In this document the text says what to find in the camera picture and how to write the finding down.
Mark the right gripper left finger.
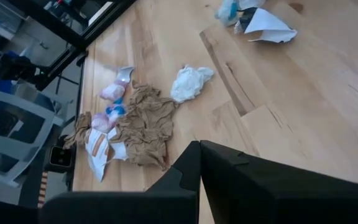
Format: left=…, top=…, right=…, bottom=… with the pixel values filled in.
left=38, top=141, right=202, bottom=224

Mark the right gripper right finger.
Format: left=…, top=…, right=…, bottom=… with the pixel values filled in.
left=200, top=139, right=358, bottom=224

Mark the white square plastic piece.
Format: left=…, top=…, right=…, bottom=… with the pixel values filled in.
left=109, top=136, right=129, bottom=162

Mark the white mailer orange print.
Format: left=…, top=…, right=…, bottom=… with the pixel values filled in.
left=84, top=129, right=129, bottom=183

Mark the large brown paper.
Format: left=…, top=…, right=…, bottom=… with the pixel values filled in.
left=116, top=81, right=180, bottom=171

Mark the small pink plastic wad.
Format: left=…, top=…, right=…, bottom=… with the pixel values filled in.
left=91, top=112, right=113, bottom=133

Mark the blue pink plastic wad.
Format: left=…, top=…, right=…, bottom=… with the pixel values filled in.
left=105, top=96, right=127, bottom=124

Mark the white angular plastic scrap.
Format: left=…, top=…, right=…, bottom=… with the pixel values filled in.
left=116, top=65, right=135, bottom=85

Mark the white tissue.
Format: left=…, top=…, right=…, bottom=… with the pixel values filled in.
left=170, top=64, right=214, bottom=104

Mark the white wrapper with black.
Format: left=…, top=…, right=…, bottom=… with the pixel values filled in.
left=239, top=7, right=298, bottom=44

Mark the pale blue wrapper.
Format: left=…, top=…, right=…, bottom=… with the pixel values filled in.
left=214, top=0, right=241, bottom=27

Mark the grey plastic cart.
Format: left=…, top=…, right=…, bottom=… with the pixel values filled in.
left=0, top=86, right=74, bottom=187

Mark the black table-level camera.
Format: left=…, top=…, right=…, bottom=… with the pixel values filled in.
left=44, top=144, right=77, bottom=174

